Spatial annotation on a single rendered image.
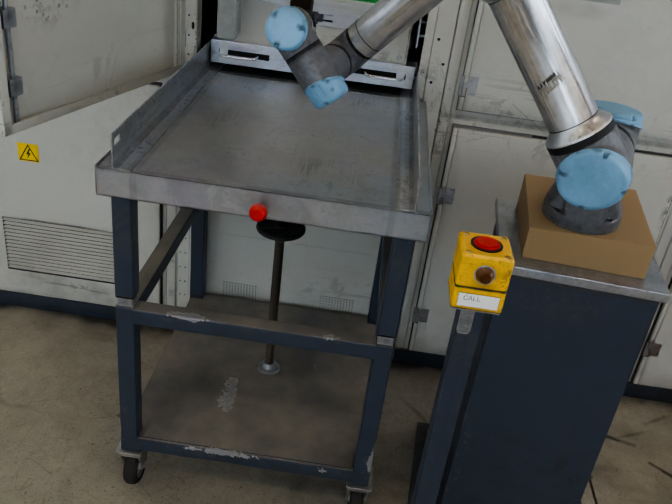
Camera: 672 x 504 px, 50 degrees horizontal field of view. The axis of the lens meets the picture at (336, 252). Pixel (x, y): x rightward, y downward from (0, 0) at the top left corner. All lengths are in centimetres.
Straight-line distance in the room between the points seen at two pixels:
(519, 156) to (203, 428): 106
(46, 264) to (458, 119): 131
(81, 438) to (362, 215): 105
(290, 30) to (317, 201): 31
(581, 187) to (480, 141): 74
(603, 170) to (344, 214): 45
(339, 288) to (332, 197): 90
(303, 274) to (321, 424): 54
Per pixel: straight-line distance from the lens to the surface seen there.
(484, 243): 113
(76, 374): 225
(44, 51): 164
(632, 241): 148
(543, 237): 145
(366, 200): 134
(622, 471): 223
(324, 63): 138
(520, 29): 123
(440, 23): 191
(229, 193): 134
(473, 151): 199
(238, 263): 221
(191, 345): 204
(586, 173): 126
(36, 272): 244
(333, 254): 214
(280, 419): 183
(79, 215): 227
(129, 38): 185
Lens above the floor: 141
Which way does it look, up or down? 29 degrees down
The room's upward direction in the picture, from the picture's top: 8 degrees clockwise
